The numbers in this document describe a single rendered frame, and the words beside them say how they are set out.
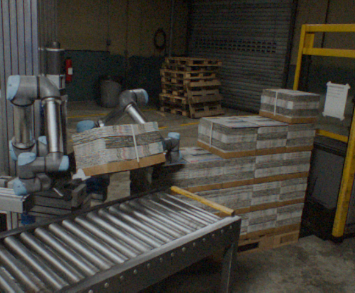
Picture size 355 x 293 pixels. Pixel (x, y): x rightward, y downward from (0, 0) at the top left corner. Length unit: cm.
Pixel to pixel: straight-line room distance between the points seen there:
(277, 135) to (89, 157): 159
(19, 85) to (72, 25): 775
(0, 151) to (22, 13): 83
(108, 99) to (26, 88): 771
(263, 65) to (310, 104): 704
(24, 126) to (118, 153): 52
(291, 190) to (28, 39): 226
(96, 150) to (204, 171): 104
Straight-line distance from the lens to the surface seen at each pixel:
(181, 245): 167
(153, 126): 210
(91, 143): 198
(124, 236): 173
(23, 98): 201
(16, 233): 179
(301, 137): 326
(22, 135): 218
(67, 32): 963
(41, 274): 152
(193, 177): 272
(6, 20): 251
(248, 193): 306
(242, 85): 1059
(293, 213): 349
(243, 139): 288
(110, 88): 959
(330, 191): 385
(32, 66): 244
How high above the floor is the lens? 160
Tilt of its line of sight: 15 degrees down
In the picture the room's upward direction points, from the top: 4 degrees clockwise
